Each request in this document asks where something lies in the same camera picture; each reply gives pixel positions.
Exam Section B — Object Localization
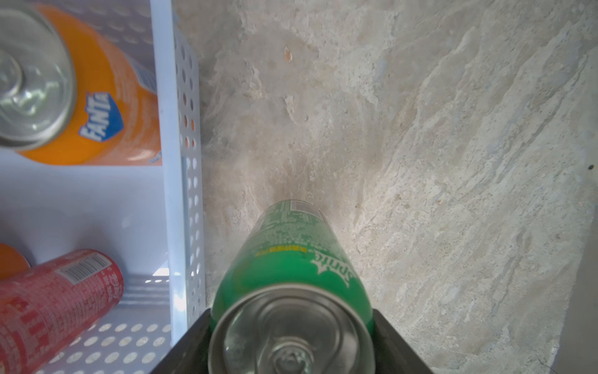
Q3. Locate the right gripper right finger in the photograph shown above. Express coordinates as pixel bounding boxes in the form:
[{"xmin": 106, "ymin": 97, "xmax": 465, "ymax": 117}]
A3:
[{"xmin": 372, "ymin": 309, "xmax": 433, "ymax": 374}]

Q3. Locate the orange can front row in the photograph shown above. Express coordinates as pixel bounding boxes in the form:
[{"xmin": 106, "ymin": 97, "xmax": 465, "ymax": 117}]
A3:
[{"xmin": 0, "ymin": 243, "xmax": 31, "ymax": 281}]

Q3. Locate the red can front row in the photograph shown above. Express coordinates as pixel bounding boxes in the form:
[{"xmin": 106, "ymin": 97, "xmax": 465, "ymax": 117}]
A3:
[{"xmin": 1, "ymin": 249, "xmax": 125, "ymax": 373}]

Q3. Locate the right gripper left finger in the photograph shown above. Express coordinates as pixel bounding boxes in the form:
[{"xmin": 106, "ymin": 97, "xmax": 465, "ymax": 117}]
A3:
[{"xmin": 151, "ymin": 309, "xmax": 212, "ymax": 374}]

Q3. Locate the lavender perforated plastic basket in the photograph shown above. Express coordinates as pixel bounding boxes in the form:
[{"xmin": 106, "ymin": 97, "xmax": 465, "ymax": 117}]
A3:
[{"xmin": 1, "ymin": 1, "xmax": 207, "ymax": 373}]

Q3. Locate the green Sprite can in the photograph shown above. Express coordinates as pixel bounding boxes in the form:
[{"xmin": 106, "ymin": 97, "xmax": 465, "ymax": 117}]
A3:
[{"xmin": 208, "ymin": 199, "xmax": 375, "ymax": 373}]

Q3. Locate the orange Fanta can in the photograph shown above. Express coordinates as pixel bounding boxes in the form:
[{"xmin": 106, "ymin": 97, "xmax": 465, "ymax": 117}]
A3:
[{"xmin": 1, "ymin": 1, "xmax": 161, "ymax": 166}]

